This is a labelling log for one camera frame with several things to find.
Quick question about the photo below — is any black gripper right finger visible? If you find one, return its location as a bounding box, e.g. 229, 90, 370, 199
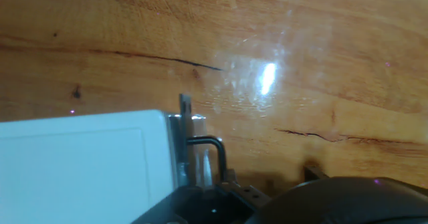
302, 164, 331, 185

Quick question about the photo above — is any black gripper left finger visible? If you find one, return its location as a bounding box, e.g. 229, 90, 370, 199
130, 180, 272, 224

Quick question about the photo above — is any white drawer with black handle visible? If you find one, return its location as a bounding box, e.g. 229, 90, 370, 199
165, 93, 232, 192

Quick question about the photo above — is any white plastic drawer cabinet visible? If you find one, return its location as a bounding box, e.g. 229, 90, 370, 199
0, 109, 179, 224

